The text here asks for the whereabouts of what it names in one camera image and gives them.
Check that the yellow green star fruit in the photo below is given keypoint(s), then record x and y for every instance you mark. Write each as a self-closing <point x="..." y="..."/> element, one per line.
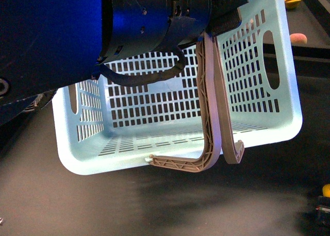
<point x="291" y="4"/>

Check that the black serrated gripper finger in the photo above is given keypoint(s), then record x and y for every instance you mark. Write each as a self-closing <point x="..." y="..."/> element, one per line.
<point x="224" y="16"/>

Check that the brown basket handle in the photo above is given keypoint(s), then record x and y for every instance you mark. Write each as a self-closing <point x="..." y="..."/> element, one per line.
<point x="215" y="114"/>

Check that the black display tray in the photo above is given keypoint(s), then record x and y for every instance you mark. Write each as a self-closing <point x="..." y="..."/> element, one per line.
<point x="311" y="18"/>

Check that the light blue plastic basket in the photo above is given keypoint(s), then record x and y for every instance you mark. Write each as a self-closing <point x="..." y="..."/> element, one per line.
<point x="103" y="127"/>

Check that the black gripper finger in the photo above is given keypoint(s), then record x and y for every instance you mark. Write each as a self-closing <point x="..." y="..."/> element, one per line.
<point x="322" y="211"/>

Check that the pink peach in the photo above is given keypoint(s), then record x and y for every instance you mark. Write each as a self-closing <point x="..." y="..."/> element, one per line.
<point x="298" y="38"/>

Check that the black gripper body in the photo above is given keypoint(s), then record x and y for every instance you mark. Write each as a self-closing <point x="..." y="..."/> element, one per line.
<point x="134" y="27"/>

